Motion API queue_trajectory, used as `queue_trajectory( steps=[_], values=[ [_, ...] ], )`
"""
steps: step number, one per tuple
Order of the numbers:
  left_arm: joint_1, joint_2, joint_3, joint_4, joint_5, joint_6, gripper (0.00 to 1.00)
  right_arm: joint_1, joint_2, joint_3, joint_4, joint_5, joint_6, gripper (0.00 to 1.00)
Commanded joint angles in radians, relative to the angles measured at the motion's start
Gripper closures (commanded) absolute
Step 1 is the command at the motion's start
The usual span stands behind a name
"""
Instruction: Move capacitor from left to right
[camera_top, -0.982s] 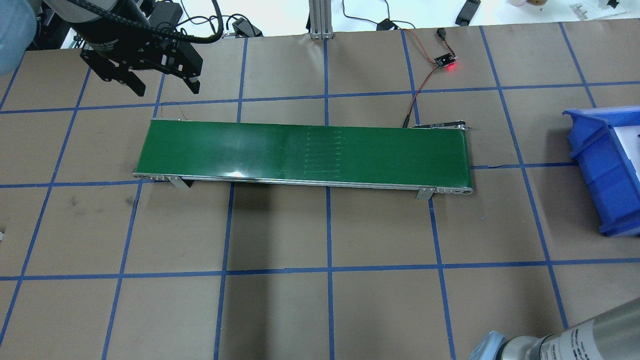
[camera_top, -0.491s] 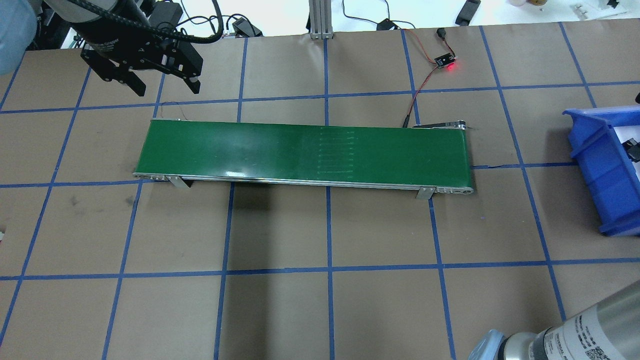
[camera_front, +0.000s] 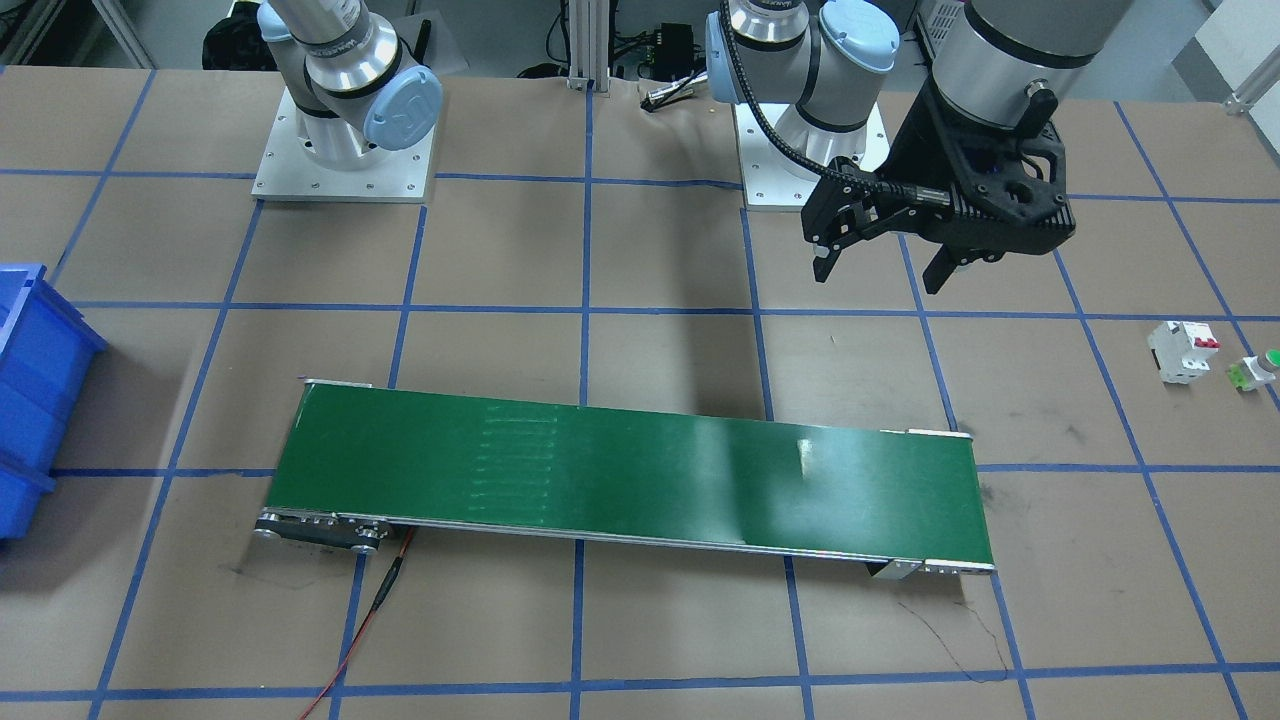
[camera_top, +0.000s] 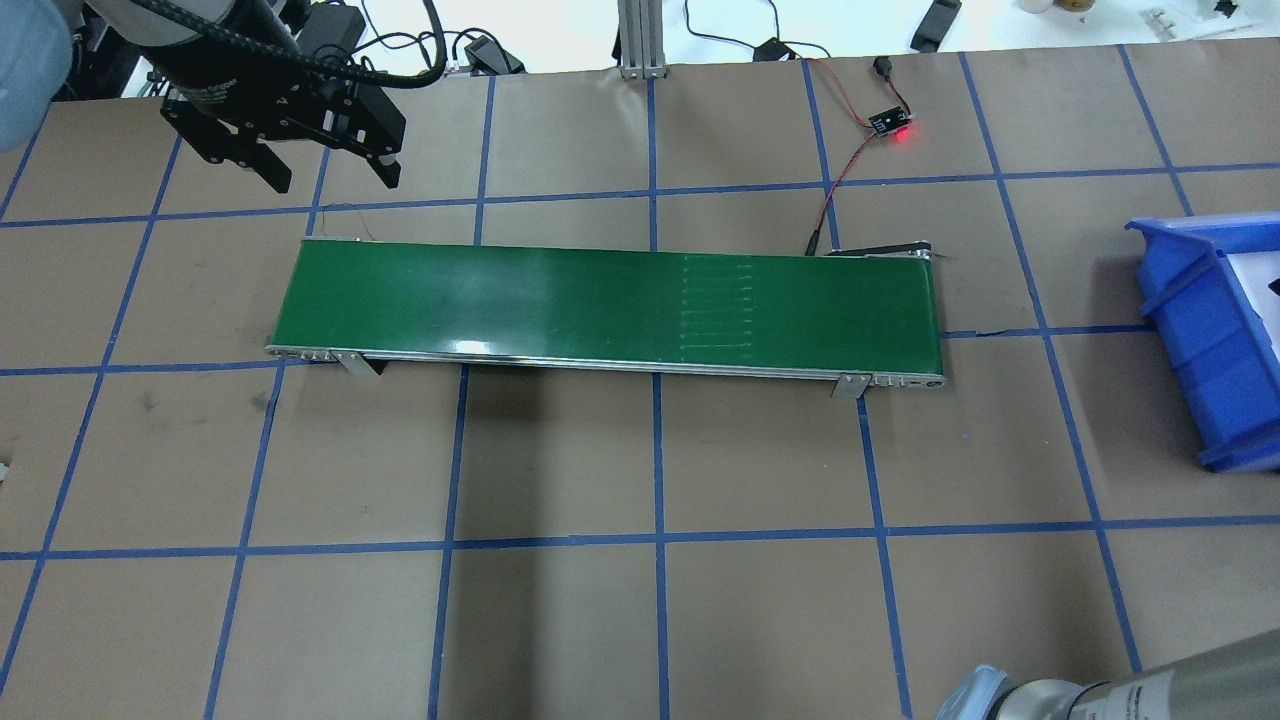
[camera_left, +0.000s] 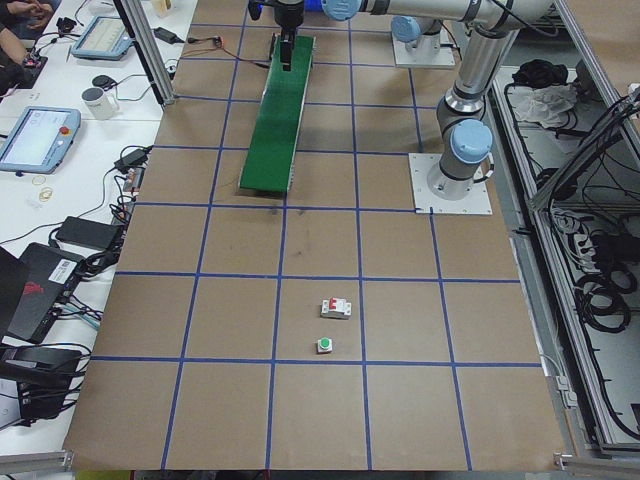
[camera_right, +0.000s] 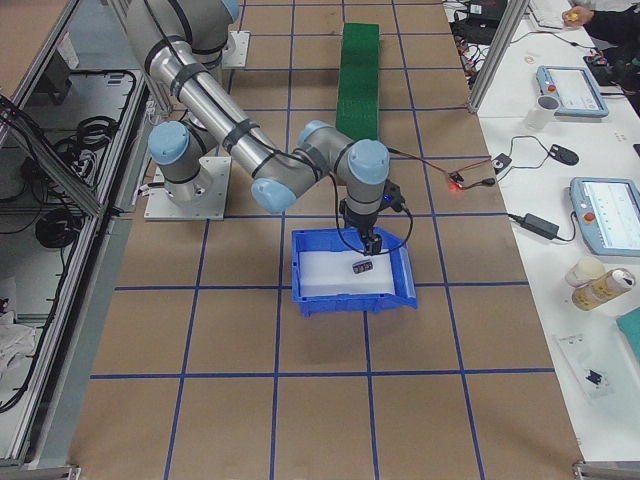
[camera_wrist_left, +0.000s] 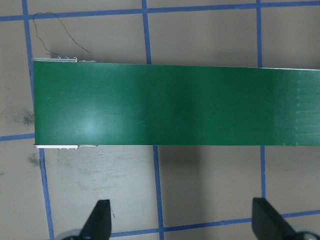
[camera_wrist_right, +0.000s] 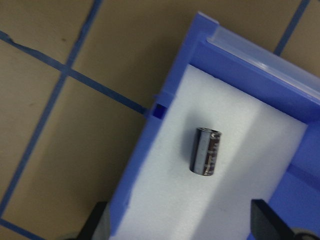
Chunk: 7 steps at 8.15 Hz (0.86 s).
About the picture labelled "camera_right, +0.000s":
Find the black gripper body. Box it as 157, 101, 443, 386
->
338, 182, 405, 240

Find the black capacitor block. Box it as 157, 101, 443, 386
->
351, 259, 374, 275

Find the blue plastic bin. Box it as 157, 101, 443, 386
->
291, 227, 418, 317

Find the white foam sheet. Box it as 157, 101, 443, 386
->
298, 250, 395, 297

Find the red lit controller board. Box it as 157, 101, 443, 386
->
447, 171, 464, 191

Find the green conveyor belt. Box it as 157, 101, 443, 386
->
335, 23, 380, 140

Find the black small sensor box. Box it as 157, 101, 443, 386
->
491, 153, 512, 176

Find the black power adapter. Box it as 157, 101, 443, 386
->
521, 213, 559, 240

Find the black computer mouse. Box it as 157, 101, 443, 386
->
549, 144, 579, 166

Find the cream lidded cup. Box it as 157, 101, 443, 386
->
564, 256, 605, 288

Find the far teach pendant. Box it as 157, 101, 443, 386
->
536, 66, 609, 118

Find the teach pendant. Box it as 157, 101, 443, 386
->
569, 177, 639, 257
536, 66, 609, 118

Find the near teach pendant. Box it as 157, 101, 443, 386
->
569, 177, 639, 257

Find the yellow drink can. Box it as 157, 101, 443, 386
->
572, 268, 636, 311

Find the clear plastic bag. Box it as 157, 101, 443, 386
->
553, 331, 639, 403

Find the white crumpled cloth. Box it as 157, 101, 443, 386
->
0, 277, 36, 381

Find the aluminium frame post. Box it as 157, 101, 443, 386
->
467, 0, 529, 114

